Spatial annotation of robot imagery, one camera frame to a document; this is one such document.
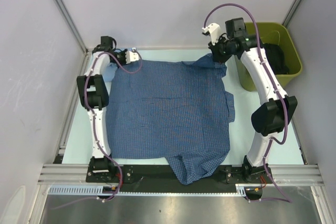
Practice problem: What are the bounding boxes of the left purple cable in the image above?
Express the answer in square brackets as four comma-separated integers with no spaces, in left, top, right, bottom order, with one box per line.
[51,50,144,210]

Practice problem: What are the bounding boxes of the olive green plastic bin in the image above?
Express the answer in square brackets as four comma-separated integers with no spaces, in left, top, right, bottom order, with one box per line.
[235,22,302,91]

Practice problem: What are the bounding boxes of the purple cable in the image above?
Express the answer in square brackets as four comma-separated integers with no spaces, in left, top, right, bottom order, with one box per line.
[203,3,293,204]
[51,50,144,210]

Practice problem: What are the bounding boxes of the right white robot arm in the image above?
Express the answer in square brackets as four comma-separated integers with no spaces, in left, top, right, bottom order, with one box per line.
[203,18,298,183]

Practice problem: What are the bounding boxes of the white slotted cable duct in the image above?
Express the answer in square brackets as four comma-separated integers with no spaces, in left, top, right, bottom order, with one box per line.
[48,185,103,196]

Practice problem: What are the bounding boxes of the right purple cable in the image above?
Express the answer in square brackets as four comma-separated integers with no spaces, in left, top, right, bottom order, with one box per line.
[203,3,293,204]

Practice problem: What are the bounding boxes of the aluminium frame rail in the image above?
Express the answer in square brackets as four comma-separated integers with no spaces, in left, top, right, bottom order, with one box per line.
[38,163,91,186]

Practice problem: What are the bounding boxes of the black clothes in bin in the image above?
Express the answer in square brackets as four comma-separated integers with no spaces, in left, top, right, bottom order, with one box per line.
[264,43,289,75]

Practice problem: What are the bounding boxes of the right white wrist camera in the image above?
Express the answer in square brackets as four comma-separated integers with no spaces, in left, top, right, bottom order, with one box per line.
[202,23,222,46]

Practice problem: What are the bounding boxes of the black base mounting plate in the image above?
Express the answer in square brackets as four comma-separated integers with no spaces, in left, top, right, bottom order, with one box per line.
[86,165,271,195]

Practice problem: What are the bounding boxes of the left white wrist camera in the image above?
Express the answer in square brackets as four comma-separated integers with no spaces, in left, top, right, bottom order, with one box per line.
[125,48,140,65]

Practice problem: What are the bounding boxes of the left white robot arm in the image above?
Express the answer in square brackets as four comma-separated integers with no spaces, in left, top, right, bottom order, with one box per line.
[76,36,127,183]

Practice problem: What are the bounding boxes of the light blue folded shirt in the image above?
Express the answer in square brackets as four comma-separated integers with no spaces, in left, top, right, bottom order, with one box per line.
[102,63,118,82]

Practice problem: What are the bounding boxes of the blue checkered long sleeve shirt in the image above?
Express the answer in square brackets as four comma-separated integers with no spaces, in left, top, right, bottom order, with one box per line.
[106,54,235,185]

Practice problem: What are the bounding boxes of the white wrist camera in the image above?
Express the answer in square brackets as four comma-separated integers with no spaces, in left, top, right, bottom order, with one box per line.
[125,48,140,65]
[202,23,222,46]

